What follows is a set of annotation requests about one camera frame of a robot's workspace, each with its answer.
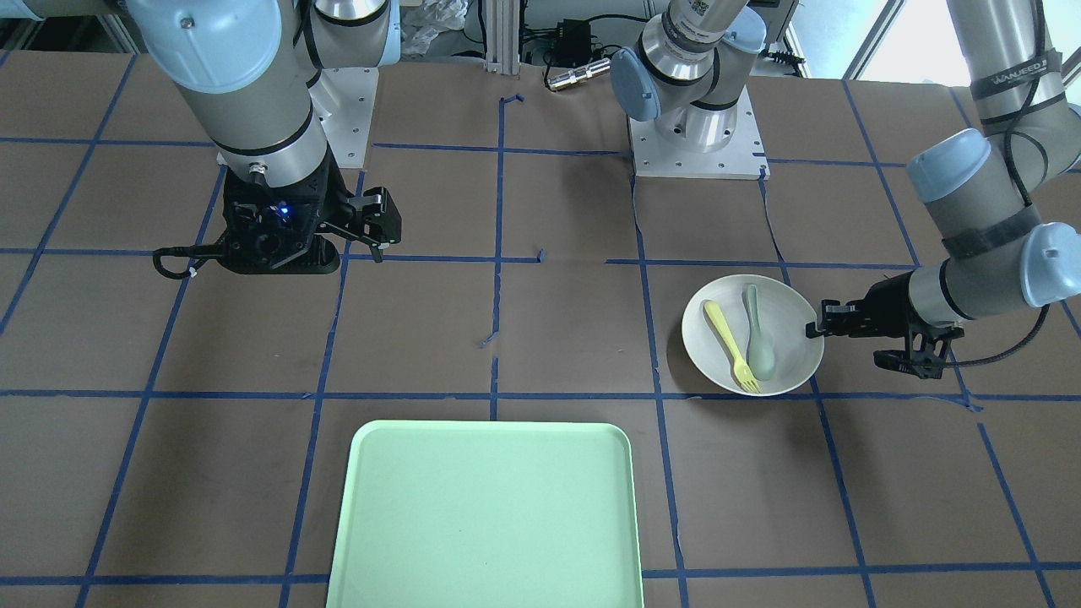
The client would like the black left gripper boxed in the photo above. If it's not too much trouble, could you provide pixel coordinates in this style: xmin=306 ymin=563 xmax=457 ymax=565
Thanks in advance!
xmin=806 ymin=272 xmax=923 ymax=339

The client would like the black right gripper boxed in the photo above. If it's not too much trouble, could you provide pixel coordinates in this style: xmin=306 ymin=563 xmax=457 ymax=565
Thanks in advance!
xmin=221 ymin=155 xmax=402 ymax=263

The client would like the white round plate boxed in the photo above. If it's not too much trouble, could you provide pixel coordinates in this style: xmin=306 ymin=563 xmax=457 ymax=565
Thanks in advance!
xmin=680 ymin=274 xmax=825 ymax=397

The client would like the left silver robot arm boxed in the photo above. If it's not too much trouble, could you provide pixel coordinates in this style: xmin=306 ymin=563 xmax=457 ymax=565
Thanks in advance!
xmin=611 ymin=1 xmax=1080 ymax=338

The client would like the yellow plastic fork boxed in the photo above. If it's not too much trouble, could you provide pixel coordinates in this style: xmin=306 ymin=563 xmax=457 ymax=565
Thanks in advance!
xmin=703 ymin=300 xmax=761 ymax=395

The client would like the light green plastic spoon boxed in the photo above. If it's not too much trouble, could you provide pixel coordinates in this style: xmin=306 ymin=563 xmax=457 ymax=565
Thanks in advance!
xmin=742 ymin=285 xmax=776 ymax=381

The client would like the black power adapter brick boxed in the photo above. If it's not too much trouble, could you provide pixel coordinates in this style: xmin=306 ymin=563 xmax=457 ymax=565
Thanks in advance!
xmin=552 ymin=19 xmax=592 ymax=67

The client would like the light green plastic tray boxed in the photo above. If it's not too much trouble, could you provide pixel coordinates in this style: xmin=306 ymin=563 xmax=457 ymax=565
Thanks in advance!
xmin=326 ymin=420 xmax=644 ymax=607

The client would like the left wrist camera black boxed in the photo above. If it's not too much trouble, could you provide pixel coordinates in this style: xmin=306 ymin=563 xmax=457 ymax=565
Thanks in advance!
xmin=872 ymin=327 xmax=965 ymax=378

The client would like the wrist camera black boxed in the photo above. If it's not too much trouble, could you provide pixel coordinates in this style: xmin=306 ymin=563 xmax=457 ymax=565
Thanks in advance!
xmin=217 ymin=201 xmax=341 ymax=274
xmin=872 ymin=327 xmax=965 ymax=378

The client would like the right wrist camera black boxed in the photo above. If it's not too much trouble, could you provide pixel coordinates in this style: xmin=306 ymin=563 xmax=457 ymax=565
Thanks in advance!
xmin=217 ymin=201 xmax=341 ymax=274

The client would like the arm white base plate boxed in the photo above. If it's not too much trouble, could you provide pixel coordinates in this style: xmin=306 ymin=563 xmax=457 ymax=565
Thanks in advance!
xmin=627 ymin=89 xmax=771 ymax=181
xmin=216 ymin=66 xmax=379 ymax=170

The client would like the aluminium frame post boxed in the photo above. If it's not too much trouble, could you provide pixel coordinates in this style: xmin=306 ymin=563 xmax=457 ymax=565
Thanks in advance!
xmin=478 ymin=1 xmax=524 ymax=78

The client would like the silver cable connector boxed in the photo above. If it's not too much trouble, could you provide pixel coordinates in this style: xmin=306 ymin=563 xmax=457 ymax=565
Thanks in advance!
xmin=544 ymin=57 xmax=611 ymax=93

